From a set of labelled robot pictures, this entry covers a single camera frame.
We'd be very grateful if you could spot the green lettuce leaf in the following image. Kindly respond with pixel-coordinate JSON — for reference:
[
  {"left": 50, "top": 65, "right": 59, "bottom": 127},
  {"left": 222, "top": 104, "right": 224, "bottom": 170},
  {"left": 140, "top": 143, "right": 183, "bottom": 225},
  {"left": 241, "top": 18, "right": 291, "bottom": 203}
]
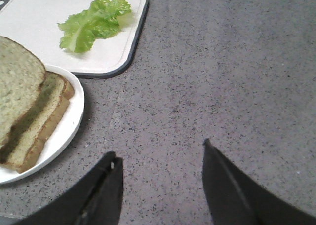
[{"left": 58, "top": 0, "right": 131, "bottom": 53}]

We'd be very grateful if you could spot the white round plate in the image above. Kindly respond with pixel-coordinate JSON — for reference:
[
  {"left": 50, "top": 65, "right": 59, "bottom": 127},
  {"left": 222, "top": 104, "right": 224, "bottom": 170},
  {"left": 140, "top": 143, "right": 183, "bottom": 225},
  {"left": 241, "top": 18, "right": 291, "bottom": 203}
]
[{"left": 0, "top": 65, "right": 85, "bottom": 185}]

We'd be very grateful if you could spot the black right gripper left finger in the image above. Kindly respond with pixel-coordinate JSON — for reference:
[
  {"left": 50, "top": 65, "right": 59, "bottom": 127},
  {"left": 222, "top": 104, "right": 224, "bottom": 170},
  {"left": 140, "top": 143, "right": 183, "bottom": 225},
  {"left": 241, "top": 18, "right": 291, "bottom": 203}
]
[{"left": 18, "top": 151, "right": 123, "bottom": 225}]

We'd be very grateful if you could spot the white cutting board grey rim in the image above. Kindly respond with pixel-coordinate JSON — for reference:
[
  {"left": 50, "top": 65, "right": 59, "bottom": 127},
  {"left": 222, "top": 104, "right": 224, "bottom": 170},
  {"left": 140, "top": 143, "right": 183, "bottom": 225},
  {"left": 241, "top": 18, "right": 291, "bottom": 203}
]
[{"left": 0, "top": 0, "right": 149, "bottom": 79}]

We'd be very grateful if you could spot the bread slice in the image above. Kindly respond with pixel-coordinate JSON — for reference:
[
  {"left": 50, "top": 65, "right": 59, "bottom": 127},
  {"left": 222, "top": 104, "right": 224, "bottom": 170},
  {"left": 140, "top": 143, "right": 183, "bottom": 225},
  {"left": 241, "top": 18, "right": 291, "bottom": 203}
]
[
  {"left": 0, "top": 72, "right": 74, "bottom": 173},
  {"left": 0, "top": 36, "right": 46, "bottom": 148}
]

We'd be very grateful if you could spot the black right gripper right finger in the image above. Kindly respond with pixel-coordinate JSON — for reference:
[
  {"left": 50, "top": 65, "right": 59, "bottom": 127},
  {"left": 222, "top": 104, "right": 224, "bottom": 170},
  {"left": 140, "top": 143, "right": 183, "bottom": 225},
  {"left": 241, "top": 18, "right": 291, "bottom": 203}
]
[{"left": 202, "top": 139, "right": 316, "bottom": 225}]

